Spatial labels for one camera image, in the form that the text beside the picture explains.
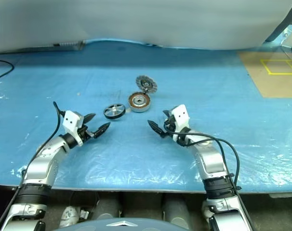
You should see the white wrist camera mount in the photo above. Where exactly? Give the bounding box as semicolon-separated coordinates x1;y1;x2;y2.
63;110;85;146
169;104;191;143

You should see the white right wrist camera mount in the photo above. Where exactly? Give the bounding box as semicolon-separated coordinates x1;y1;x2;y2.
169;104;191;143

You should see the grey power strip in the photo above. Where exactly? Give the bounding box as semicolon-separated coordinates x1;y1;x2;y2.
52;40;86;51

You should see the white printed plastic piece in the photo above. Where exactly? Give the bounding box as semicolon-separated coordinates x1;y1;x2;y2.
59;205;89;228

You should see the thin black loose cable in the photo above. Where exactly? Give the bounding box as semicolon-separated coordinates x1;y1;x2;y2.
0;59;15;82

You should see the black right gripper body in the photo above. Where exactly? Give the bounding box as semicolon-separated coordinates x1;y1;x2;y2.
163;115;179;137

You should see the grey robot torso shell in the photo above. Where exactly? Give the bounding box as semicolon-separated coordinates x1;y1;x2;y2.
52;217;186;231

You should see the blue plastic table cover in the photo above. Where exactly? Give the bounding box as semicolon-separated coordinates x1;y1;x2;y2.
0;37;292;194

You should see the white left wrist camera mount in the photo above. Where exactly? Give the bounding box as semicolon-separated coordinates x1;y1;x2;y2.
63;110;85;146

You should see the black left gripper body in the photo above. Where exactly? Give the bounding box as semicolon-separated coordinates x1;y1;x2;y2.
78;120;96;144

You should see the brown cardboard sheet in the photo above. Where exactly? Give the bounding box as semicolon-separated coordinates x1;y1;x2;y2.
237;49;292;99

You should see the dark grey rounded cylinder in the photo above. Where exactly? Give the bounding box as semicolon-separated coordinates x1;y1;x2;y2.
163;193;193;230
94;192;122;220

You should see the silver motor stator housing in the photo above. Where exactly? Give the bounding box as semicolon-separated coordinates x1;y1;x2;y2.
127;92;152;113

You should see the grey finned motor cover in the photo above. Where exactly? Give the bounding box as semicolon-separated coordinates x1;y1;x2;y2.
135;75;158;95

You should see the blue metal frame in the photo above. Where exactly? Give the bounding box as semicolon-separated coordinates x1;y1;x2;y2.
262;0;292;47

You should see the white backdrop sheet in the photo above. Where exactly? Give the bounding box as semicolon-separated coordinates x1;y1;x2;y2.
0;0;292;55

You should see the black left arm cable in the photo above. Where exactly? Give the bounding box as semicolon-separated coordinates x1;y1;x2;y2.
0;101;66;231

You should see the black rimmed silver motor rotor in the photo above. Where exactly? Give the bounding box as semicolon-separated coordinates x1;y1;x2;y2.
103;103;126;120

